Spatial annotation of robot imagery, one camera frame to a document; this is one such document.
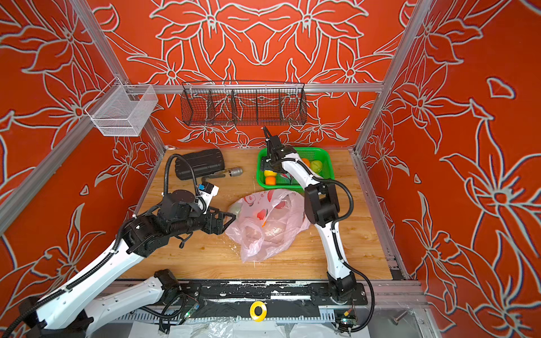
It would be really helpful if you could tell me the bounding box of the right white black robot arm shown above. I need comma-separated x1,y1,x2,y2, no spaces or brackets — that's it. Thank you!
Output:
262,127,376,335

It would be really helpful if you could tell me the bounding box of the pink plastic bag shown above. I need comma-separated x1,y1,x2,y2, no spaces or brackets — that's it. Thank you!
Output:
225,189,311,263

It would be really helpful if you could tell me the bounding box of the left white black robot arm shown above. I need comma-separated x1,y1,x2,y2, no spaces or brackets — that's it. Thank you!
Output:
2,154,236,337

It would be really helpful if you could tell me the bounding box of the yellow green pear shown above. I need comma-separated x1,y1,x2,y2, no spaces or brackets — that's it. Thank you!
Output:
310,160,323,174

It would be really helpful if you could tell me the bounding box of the black wire wall basket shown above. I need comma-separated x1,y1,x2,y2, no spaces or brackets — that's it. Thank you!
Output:
180,81,308,127

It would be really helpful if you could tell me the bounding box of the yellow tape roll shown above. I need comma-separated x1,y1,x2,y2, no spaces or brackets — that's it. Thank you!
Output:
249,301,268,323

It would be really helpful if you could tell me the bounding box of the black plastic tool case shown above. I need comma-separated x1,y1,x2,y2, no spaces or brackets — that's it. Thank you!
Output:
175,149,225,180

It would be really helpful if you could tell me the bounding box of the white wire mesh basket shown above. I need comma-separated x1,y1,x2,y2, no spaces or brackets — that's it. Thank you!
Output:
85,77,158,137

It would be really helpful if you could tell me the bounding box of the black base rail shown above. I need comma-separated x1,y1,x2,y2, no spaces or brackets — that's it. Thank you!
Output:
179,280,369,306

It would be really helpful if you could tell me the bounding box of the yellow lemon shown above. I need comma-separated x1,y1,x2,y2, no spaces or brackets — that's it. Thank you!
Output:
263,170,277,177

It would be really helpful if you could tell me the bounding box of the green plastic basket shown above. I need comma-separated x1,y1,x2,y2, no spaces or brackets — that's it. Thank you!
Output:
256,147,335,194

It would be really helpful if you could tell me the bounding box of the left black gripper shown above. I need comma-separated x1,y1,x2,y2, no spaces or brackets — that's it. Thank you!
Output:
170,203,238,238

